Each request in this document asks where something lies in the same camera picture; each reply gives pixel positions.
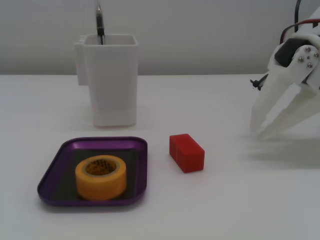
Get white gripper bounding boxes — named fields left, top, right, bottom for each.
left=250, top=32, right=320, bottom=142

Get red ribbed block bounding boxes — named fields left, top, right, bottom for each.
left=169, top=133, right=206, bottom=174

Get small black clip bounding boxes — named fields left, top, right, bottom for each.
left=249, top=74, right=269, bottom=91

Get white plastic pen holder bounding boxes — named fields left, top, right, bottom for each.
left=73, top=34, right=139, bottom=129

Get black pen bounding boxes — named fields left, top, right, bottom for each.
left=95, top=0, right=106, bottom=46

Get yellow masking tape roll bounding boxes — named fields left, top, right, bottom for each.
left=74, top=154, right=128, bottom=202

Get purple metal tray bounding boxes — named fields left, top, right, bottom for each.
left=37, top=136, right=149, bottom=208

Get red black servo wire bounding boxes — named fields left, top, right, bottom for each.
left=279, top=19, right=320, bottom=45

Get thick black cable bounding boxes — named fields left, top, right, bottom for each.
left=294, top=0, right=303, bottom=33

